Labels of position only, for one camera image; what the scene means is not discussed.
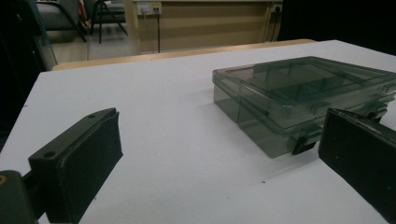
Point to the transparent grey compartment box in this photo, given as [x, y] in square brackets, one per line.
[280, 93]

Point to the light wooden cabinet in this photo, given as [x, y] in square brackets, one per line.
[202, 28]

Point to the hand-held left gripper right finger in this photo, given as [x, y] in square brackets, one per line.
[361, 158]

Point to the wooden table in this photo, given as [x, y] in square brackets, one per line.
[155, 56]

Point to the white wall socket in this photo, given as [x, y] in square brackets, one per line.
[146, 7]

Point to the grey chair with black frame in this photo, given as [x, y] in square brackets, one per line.
[56, 15]

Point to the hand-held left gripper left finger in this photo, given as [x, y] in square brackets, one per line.
[77, 161]

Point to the black metal chair legs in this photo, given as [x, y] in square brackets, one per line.
[100, 21]

